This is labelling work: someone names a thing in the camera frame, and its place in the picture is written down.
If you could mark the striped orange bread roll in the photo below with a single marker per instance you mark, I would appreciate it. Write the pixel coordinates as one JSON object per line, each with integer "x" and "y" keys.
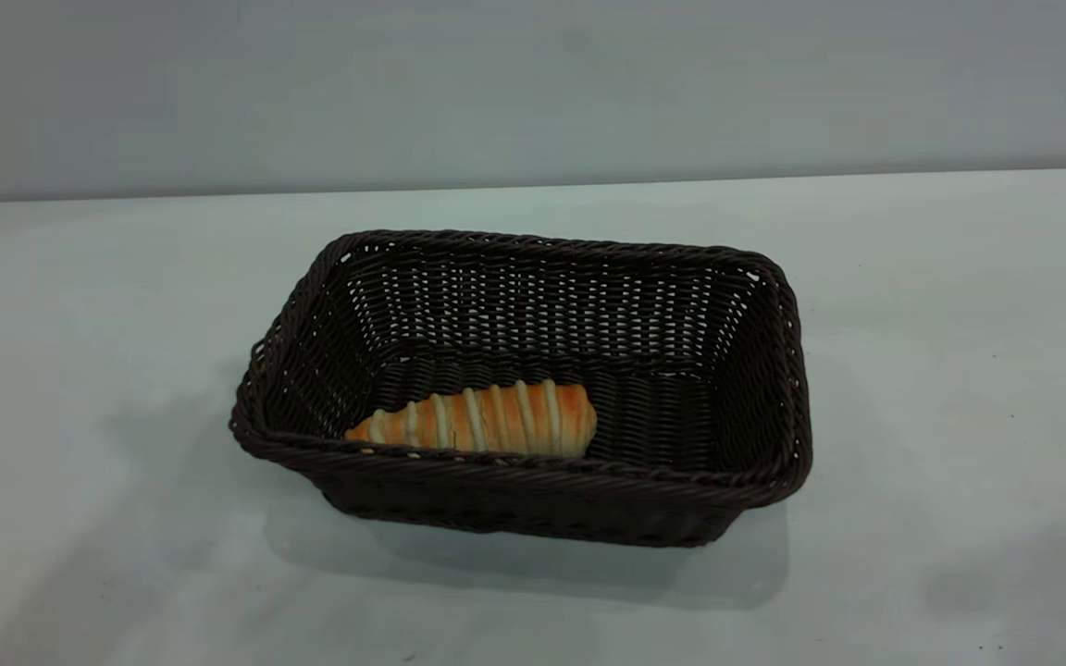
{"x": 496, "y": 421}

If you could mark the dark brown woven basket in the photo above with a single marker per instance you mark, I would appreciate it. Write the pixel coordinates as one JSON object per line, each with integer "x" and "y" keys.
{"x": 514, "y": 504}

